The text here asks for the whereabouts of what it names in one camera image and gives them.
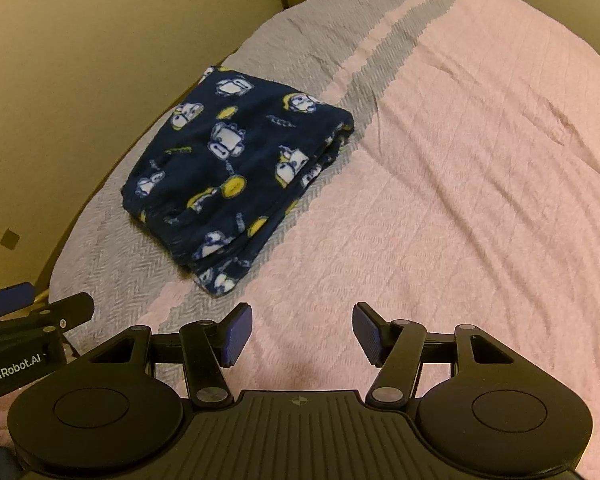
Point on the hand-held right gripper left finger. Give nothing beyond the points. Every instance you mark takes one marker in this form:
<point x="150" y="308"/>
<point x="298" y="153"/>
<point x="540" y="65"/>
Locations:
<point x="237" y="332"/>

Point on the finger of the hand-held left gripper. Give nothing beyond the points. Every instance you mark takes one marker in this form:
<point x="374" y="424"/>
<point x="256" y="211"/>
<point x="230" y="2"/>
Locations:
<point x="55" y="315"/>
<point x="7" y="300"/>

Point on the navy printed fleece pajama pants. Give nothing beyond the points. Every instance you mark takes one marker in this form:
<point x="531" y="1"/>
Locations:
<point x="230" y="175"/>

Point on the pink grey striped bedspread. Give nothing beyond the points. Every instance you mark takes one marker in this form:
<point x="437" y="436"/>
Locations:
<point x="455" y="185"/>

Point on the dark square wall plate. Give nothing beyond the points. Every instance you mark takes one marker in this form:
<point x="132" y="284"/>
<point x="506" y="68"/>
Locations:
<point x="10" y="238"/>

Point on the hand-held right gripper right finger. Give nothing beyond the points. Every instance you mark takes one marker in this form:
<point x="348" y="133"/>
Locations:
<point x="367" y="332"/>

